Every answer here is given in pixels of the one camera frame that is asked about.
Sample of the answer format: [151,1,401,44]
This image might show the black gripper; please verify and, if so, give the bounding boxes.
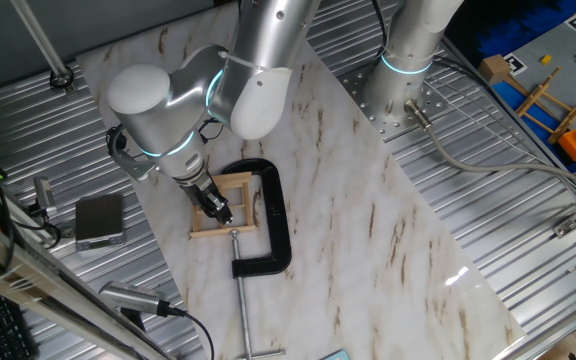
[180,175,234,225]

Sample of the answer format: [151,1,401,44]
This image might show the wooden sliding window model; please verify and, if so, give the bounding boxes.
[189,171,259,239]

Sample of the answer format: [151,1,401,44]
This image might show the black C-clamp with steel screw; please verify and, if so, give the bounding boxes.
[220,157,293,360]

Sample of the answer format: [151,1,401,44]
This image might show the silver digital scale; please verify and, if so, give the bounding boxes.
[74,193,127,253]

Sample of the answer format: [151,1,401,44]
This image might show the white marble pattern board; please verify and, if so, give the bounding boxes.
[75,2,527,360]

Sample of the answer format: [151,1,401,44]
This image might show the small silver webcam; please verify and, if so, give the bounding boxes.
[32,176,58,219]

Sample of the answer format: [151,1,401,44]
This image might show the blue phone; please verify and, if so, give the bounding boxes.
[317,348,352,360]

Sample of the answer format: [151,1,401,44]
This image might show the thin aluminium pole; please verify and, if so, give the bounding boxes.
[10,0,77,96]

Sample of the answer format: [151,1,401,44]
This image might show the light wooden block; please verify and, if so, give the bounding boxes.
[477,53,512,86]

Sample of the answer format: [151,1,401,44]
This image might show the small wooden rack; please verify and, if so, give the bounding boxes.
[514,66,576,145]

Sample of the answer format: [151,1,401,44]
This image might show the blue spiky foam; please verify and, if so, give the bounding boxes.
[475,0,576,56]

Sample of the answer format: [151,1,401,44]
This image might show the grey brick baseplate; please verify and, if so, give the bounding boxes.
[490,14,576,146]

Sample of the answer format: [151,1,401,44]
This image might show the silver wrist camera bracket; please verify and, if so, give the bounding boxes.
[106,124,157,182]

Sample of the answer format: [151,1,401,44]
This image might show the black camera cable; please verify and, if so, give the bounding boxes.
[167,307,215,360]

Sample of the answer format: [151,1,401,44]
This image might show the silver depth camera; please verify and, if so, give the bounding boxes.
[98,280,172,331]

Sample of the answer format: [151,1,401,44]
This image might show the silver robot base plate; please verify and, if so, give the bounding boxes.
[340,62,449,144]

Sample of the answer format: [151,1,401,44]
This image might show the aluminium frame beam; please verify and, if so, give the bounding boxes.
[0,207,169,360]

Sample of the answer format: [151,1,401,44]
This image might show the thick grey cable with connector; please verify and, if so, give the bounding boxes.
[403,98,576,201]

